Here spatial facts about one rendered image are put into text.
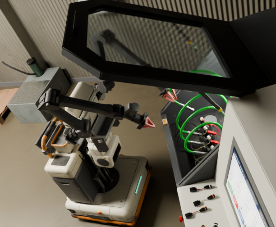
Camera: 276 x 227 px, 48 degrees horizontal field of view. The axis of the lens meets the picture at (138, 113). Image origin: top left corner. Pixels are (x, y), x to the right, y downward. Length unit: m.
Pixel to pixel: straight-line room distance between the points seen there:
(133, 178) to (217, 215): 1.29
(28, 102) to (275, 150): 3.54
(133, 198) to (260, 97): 1.69
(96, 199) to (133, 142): 0.92
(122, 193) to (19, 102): 2.20
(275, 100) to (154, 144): 2.19
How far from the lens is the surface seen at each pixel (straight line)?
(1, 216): 3.81
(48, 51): 4.73
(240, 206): 1.48
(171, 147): 2.09
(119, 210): 2.77
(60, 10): 4.21
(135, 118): 1.85
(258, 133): 1.29
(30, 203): 3.67
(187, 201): 1.81
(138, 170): 2.92
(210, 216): 1.75
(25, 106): 4.39
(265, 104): 1.40
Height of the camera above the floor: 2.53
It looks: 41 degrees down
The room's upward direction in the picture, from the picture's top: 23 degrees counter-clockwise
